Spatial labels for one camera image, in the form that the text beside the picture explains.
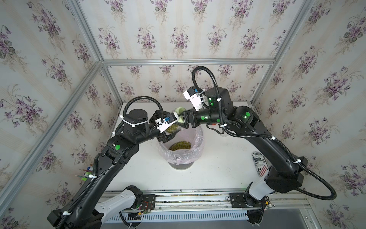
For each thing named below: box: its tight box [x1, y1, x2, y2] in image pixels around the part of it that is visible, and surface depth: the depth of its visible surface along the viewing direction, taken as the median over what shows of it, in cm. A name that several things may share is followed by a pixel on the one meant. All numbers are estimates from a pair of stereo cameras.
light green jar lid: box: [174, 106, 187, 116], surface depth 56 cm
